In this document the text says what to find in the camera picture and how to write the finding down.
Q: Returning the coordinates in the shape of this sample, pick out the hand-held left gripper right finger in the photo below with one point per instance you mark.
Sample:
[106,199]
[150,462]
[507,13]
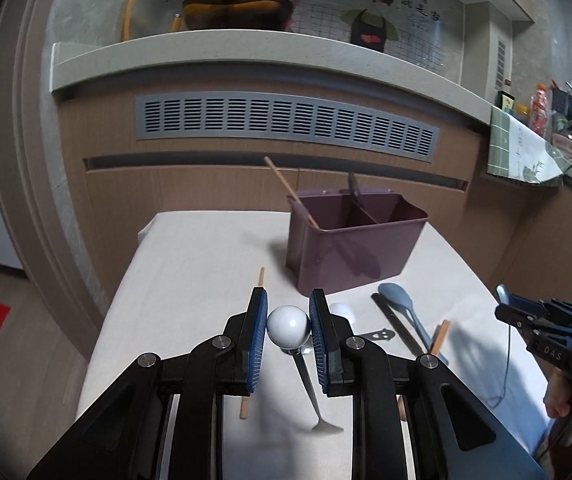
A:
[318,340]

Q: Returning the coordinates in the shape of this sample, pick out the small metal bottle opener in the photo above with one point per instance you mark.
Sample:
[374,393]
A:
[378,335]

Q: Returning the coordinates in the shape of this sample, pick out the metal spoon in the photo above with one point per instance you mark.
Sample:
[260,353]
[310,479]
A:
[288,325]

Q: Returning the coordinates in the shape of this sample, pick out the grey vent grille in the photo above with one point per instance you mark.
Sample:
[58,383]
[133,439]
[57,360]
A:
[286,122]

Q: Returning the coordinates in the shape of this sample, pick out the cartoon wall sticker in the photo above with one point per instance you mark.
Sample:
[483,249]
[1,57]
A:
[366,20]

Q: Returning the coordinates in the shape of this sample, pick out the grey stone counter ledge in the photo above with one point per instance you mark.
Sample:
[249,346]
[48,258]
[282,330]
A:
[246,52]

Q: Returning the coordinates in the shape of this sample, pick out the red plastic bottle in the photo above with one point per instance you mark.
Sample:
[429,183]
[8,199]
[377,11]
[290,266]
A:
[540,107]

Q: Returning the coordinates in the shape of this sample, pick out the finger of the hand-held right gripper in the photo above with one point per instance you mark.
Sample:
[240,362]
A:
[546,306]
[526,321]

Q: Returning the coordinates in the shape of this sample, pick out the person's right hand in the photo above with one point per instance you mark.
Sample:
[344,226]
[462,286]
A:
[560,395]

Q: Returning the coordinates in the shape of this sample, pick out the green checked cloth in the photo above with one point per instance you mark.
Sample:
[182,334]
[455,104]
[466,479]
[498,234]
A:
[521,152]

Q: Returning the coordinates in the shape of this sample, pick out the glass lid with yellow rim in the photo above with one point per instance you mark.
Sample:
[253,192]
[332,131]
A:
[153,10]

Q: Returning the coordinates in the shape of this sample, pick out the blue-grey spoon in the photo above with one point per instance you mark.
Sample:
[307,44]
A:
[398,300]

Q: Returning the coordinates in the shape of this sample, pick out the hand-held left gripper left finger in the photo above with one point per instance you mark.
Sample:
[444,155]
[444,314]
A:
[258,340]

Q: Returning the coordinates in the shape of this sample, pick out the white tablecloth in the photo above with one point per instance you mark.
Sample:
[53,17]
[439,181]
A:
[190,270]

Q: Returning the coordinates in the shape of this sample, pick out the white spoon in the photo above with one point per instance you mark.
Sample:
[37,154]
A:
[343,310]

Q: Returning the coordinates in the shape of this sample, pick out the purple utensil holder box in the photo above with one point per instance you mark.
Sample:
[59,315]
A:
[351,255]

